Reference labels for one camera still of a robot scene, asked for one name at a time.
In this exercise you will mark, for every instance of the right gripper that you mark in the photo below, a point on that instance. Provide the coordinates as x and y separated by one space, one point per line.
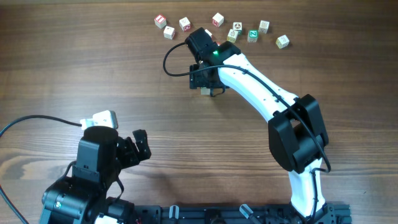
195 81

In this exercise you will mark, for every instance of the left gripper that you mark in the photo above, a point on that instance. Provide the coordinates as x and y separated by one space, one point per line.
131 157

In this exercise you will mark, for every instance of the plain wooden base block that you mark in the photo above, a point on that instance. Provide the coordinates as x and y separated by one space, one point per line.
205 91

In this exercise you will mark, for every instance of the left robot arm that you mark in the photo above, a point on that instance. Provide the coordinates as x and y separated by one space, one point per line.
82 197

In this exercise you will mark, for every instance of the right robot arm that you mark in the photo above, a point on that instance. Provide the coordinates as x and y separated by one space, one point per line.
297 133

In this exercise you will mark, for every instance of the wooden block near centre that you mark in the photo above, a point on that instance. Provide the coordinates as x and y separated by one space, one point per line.
209 33

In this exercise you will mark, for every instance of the wooden block yellow side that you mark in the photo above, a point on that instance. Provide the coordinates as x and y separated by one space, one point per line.
232 35

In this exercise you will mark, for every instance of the wooden block red letter side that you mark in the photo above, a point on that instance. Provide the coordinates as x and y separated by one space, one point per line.
217 19

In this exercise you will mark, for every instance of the wooden block animal face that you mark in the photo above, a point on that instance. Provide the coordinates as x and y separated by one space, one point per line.
238 26

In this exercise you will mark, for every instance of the wooden block red picture side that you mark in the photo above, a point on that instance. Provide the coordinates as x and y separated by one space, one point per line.
185 24

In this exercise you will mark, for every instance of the green letter Z block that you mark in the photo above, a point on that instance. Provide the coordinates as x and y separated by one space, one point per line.
253 35

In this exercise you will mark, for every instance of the plain wooden block red side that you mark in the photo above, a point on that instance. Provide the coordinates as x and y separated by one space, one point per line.
169 32

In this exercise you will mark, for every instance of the wooden block pattern top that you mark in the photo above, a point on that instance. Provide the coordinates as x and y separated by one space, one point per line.
263 27

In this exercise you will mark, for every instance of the yellow sided wooden block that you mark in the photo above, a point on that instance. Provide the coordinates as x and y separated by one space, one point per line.
282 41

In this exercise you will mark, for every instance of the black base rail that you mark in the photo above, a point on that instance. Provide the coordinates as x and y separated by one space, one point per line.
268 214

